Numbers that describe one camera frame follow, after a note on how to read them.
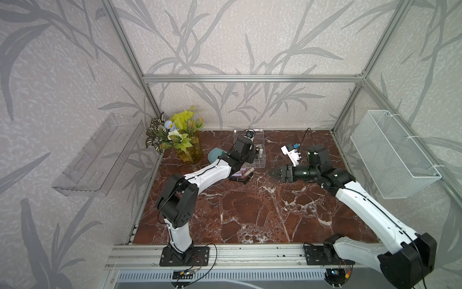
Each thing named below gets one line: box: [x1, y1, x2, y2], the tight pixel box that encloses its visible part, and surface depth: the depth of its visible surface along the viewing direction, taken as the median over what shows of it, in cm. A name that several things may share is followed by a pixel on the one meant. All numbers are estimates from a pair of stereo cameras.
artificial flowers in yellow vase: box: [145, 105, 205, 164], surface depth 90 cm
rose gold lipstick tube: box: [241, 167, 255, 179], surface depth 101 cm
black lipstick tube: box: [228, 173, 254, 185], surface depth 98 cm
